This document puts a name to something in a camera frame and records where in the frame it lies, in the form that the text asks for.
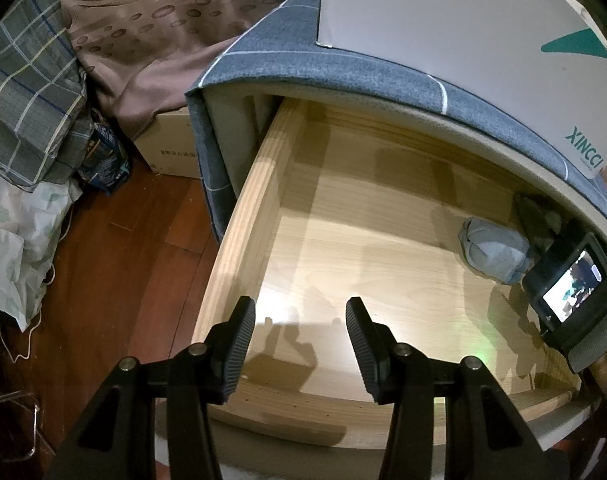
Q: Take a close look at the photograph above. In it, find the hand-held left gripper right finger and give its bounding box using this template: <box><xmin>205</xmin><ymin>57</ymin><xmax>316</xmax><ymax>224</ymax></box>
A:
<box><xmin>345</xmin><ymin>296</ymin><xmax>564</xmax><ymax>480</ymax></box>

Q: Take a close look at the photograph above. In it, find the white cable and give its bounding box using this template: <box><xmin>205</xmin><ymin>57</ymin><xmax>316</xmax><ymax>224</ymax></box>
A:
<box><xmin>0</xmin><ymin>210</ymin><xmax>67</xmax><ymax>363</ymax></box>

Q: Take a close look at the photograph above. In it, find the plaid blanket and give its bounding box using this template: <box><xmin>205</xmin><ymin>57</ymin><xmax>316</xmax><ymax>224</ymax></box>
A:
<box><xmin>0</xmin><ymin>0</ymin><xmax>92</xmax><ymax>193</ymax></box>

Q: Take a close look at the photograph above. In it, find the wooden drawer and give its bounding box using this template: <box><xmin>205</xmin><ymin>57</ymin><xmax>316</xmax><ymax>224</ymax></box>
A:
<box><xmin>156</xmin><ymin>97</ymin><xmax>599</xmax><ymax>453</ymax></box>

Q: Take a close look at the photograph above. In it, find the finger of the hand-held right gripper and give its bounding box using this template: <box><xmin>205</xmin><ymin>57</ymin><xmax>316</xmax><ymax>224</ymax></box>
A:
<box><xmin>513</xmin><ymin>194</ymin><xmax>565</xmax><ymax>257</ymax></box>

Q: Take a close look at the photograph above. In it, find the beige leaf print curtain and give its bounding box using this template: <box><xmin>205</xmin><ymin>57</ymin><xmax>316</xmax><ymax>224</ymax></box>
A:
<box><xmin>58</xmin><ymin>0</ymin><xmax>324</xmax><ymax>141</ymax></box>

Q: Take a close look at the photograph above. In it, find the blue plastic packet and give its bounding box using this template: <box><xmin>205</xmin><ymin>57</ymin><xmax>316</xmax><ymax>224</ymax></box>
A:
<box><xmin>78</xmin><ymin>120</ymin><xmax>132</xmax><ymax>196</ymax></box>

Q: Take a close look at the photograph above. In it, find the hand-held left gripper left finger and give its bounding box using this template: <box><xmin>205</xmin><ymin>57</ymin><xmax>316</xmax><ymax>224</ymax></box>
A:
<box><xmin>44</xmin><ymin>296</ymin><xmax>257</xmax><ymax>480</ymax></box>

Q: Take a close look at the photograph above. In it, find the metal wire frame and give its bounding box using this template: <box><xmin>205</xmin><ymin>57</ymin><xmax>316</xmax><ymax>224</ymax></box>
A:
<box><xmin>0</xmin><ymin>390</ymin><xmax>40</xmax><ymax>462</ymax></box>

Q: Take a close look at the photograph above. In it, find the brown cardboard box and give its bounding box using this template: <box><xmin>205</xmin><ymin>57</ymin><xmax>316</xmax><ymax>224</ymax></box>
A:
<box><xmin>132</xmin><ymin>105</ymin><xmax>204</xmax><ymax>181</ymax></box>

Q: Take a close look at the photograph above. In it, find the grey ribbed sock roll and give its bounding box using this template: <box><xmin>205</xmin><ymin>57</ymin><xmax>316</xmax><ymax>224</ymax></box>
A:
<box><xmin>458</xmin><ymin>216</ymin><xmax>534</xmax><ymax>286</ymax></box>

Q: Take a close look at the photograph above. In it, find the white cardboard box green print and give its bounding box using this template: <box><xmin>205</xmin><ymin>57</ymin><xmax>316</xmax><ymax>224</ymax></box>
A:
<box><xmin>316</xmin><ymin>0</ymin><xmax>607</xmax><ymax>181</ymax></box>

